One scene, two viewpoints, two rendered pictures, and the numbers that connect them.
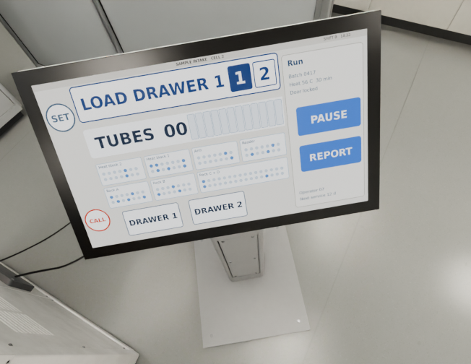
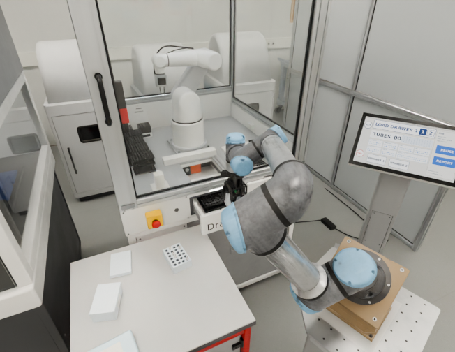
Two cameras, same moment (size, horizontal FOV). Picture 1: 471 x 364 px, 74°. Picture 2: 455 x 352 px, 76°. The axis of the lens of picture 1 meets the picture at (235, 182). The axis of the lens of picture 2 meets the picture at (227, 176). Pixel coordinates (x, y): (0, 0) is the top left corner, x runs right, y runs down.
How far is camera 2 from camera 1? 144 cm
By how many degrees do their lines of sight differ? 35
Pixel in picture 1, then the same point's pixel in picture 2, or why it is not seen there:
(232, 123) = (415, 142)
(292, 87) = (437, 139)
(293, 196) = (426, 170)
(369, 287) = (444, 325)
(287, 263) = not seen: hidden behind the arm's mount
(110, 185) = (370, 144)
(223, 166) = (406, 152)
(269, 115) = (428, 144)
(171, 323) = not seen: hidden behind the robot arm
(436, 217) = not seen: outside the picture
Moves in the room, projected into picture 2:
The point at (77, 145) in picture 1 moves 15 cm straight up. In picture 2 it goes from (368, 132) to (375, 106)
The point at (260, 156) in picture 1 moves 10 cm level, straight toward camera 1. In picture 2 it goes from (419, 154) to (416, 161)
